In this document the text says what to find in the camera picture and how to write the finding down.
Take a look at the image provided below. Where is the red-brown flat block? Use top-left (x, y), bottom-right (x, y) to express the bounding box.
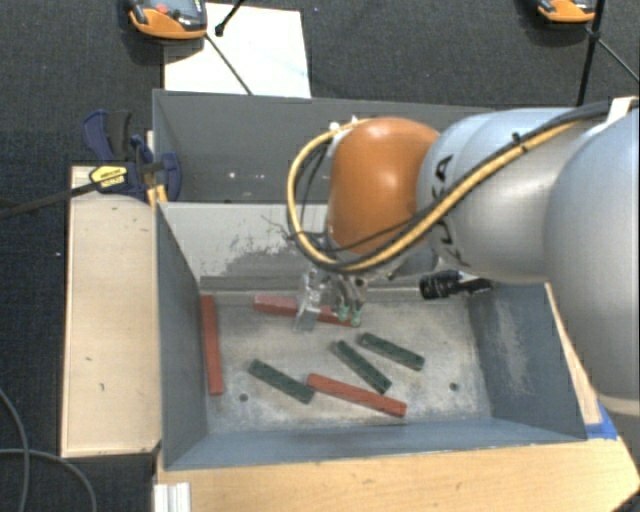
top-left (305, 372), bottom-right (408, 419)
top-left (252, 292), bottom-right (352, 328)
top-left (199, 294), bottom-right (225, 397)

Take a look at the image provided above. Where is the grey metal bin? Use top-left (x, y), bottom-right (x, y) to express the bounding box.
top-left (151, 88), bottom-right (589, 472)

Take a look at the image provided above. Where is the dark green flat block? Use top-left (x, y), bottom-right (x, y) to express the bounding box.
top-left (329, 339), bottom-right (394, 396)
top-left (247, 358), bottom-right (317, 405)
top-left (355, 332), bottom-right (427, 372)

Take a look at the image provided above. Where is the pale wood board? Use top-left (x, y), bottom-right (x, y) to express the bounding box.
top-left (59, 164), bottom-right (162, 459)

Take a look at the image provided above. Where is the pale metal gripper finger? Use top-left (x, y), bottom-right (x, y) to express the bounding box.
top-left (291, 305), bottom-right (321, 334)
top-left (298, 268), bottom-right (324, 312)

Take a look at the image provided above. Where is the black cylinder on white bracket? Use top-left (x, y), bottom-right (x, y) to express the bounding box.
top-left (418, 269), bottom-right (494, 301)

